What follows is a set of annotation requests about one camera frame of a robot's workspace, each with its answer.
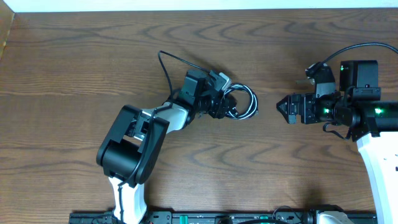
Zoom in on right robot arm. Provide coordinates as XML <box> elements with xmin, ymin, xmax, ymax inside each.
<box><xmin>276</xmin><ymin>60</ymin><xmax>397</xmax><ymax>223</ymax></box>

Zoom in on right camera black cable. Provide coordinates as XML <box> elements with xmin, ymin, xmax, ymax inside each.
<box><xmin>320</xmin><ymin>42</ymin><xmax>398</xmax><ymax>66</ymax></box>

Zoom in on black USB cable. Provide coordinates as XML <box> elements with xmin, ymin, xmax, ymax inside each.
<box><xmin>224</xmin><ymin>83</ymin><xmax>259</xmax><ymax>121</ymax></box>

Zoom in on camera black cable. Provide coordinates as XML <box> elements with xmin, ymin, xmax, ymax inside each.
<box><xmin>320</xmin><ymin>42</ymin><xmax>398</xmax><ymax>66</ymax></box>
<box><xmin>117</xmin><ymin>50</ymin><xmax>215</xmax><ymax>223</ymax></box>

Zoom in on left camera black cable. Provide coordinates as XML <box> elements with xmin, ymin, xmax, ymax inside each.
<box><xmin>117</xmin><ymin>50</ymin><xmax>215</xmax><ymax>223</ymax></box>

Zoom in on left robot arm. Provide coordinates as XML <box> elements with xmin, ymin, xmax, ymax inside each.
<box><xmin>96</xmin><ymin>71</ymin><xmax>236</xmax><ymax>223</ymax></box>

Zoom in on white USB cable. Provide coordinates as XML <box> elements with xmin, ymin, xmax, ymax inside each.
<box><xmin>222</xmin><ymin>85</ymin><xmax>258</xmax><ymax>119</ymax></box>

